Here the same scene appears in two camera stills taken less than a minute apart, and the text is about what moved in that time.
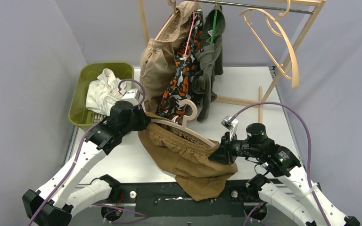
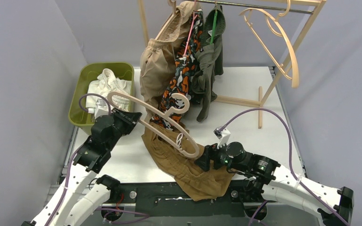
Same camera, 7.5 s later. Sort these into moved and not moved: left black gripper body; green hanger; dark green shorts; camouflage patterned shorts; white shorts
Moved: left black gripper body
Not moved: green hanger; dark green shorts; white shorts; camouflage patterned shorts
